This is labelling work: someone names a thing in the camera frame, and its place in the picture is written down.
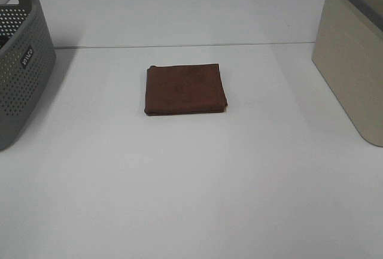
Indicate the brown towel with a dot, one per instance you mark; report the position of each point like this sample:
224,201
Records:
184,89

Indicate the beige plastic storage basket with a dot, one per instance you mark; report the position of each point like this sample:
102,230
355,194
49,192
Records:
348,54

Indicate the grey perforated plastic basket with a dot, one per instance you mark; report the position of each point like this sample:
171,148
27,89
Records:
27,60

